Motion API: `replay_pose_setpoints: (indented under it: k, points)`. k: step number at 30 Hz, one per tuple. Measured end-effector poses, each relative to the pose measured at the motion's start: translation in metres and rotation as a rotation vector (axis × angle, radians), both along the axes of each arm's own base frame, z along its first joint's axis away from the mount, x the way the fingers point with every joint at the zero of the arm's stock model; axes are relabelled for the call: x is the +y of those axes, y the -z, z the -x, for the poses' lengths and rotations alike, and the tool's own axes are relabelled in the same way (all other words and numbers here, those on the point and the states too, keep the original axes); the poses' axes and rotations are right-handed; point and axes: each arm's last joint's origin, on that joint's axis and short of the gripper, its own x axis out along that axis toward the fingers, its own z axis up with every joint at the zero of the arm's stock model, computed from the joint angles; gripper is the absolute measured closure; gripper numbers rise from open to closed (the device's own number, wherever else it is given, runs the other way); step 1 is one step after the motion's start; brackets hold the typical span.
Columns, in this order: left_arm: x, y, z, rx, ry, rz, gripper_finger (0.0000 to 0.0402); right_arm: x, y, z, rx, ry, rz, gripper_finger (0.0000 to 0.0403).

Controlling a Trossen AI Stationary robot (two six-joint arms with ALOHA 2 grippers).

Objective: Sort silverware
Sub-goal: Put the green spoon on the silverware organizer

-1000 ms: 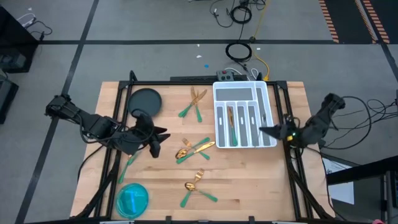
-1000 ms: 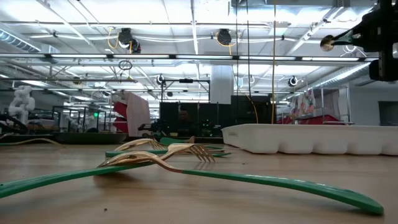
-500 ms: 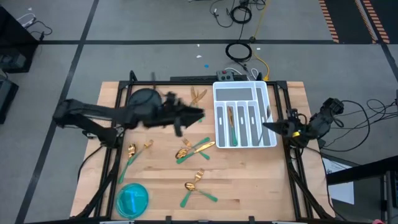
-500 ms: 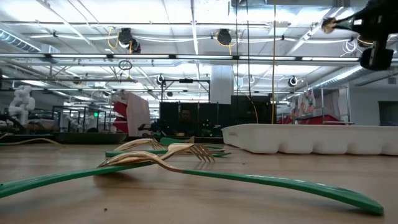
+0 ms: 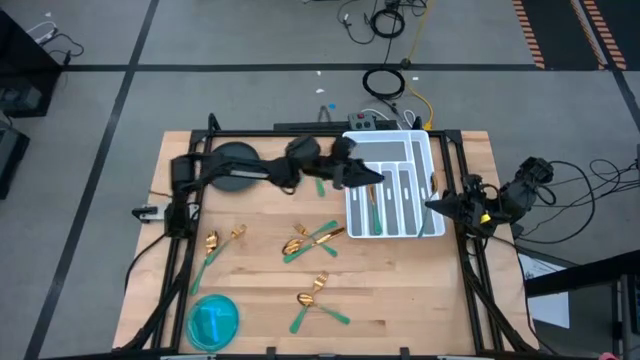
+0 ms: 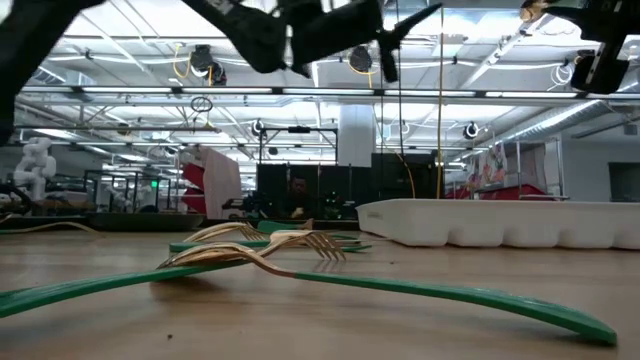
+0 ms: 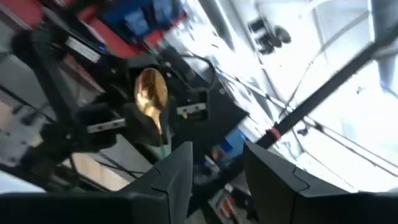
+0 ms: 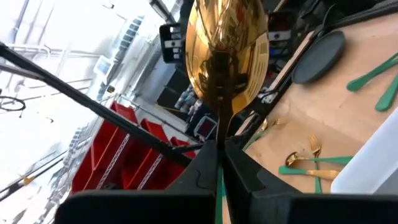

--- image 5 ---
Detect white cutlery tray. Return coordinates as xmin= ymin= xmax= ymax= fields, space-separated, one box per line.
xmin=342 ymin=129 xmax=446 ymax=239

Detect grey power strip red switch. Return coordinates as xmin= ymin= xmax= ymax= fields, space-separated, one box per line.
xmin=347 ymin=112 xmax=377 ymax=130

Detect yellow cable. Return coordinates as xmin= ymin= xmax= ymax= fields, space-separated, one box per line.
xmin=405 ymin=0 xmax=435 ymax=132

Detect coiled black cable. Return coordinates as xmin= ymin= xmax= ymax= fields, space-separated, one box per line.
xmin=361 ymin=67 xmax=406 ymax=101
xmin=369 ymin=8 xmax=406 ymax=40

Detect grey metal table legs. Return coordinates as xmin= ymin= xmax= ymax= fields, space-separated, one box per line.
xmin=610 ymin=273 xmax=640 ymax=360

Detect silver extrusion bracket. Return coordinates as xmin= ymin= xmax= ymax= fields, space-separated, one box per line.
xmin=131 ymin=202 xmax=169 ymax=224

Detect black cable bundle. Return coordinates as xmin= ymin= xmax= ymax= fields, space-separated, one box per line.
xmin=514 ymin=158 xmax=640 ymax=247

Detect black computer tower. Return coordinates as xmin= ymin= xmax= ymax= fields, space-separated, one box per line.
xmin=0 ymin=122 xmax=31 ymax=201
xmin=0 ymin=9 xmax=62 ymax=119

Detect white power cable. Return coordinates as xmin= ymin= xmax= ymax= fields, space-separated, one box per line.
xmin=24 ymin=19 xmax=59 ymax=44

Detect dark grey plate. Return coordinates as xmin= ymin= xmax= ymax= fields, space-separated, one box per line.
xmin=208 ymin=141 xmax=262 ymax=193

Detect black hazard-striped floor mat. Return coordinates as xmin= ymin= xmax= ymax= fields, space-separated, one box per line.
xmin=512 ymin=0 xmax=640 ymax=71

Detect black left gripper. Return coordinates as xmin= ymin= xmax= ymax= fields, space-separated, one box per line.
xmin=319 ymin=137 xmax=385 ymax=191

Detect black power cable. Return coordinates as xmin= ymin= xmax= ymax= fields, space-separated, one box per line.
xmin=39 ymin=32 xmax=85 ymax=66

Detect gold spoon with green handle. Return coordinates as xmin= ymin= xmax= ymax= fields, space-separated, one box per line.
xmin=189 ymin=230 xmax=220 ymax=296
xmin=417 ymin=171 xmax=439 ymax=238
xmin=296 ymin=293 xmax=352 ymax=326
xmin=281 ymin=219 xmax=340 ymax=256

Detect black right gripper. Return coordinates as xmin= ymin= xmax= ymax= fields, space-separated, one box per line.
xmin=424 ymin=174 xmax=504 ymax=236

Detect gold fork with green handle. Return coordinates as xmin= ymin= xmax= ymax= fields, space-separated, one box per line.
xmin=288 ymin=271 xmax=330 ymax=335
xmin=203 ymin=223 xmax=248 ymax=266
xmin=292 ymin=223 xmax=339 ymax=258

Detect black perforated bar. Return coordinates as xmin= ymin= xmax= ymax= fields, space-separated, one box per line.
xmin=273 ymin=121 xmax=400 ymax=132

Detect teal translucent plastic plate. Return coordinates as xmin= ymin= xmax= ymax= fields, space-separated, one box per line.
xmin=185 ymin=293 xmax=241 ymax=353

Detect white paper sheet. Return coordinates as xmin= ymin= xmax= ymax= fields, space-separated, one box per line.
xmin=518 ymin=252 xmax=571 ymax=330

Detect thin black cable white plug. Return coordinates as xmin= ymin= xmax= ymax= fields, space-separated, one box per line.
xmin=337 ymin=0 xmax=376 ymax=46

